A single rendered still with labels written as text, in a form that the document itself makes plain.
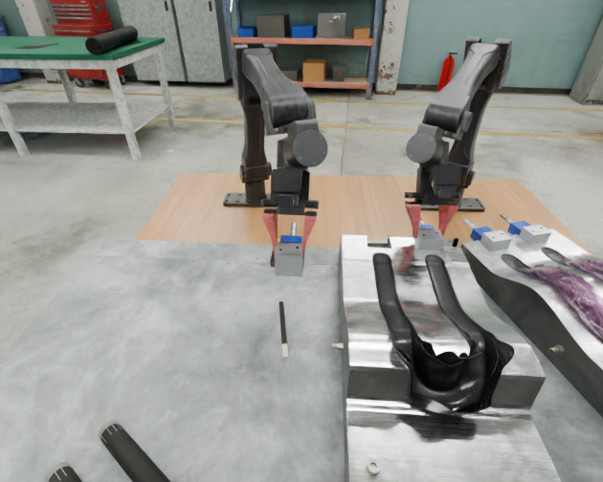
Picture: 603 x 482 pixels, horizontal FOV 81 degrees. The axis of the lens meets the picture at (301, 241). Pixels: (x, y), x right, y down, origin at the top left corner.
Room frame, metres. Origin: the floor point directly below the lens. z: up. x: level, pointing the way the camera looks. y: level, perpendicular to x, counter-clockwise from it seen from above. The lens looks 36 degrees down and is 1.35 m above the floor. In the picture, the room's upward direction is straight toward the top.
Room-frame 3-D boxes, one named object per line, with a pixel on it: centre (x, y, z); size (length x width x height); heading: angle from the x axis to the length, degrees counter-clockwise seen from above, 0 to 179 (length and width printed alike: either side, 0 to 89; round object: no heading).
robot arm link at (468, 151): (0.93, -0.45, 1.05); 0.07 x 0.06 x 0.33; 53
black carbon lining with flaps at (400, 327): (0.41, -0.22, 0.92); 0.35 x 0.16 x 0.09; 176
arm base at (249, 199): (0.97, 0.14, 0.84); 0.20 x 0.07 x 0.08; 88
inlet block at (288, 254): (0.56, 0.02, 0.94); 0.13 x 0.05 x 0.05; 176
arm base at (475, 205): (0.95, -0.46, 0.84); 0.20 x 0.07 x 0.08; 88
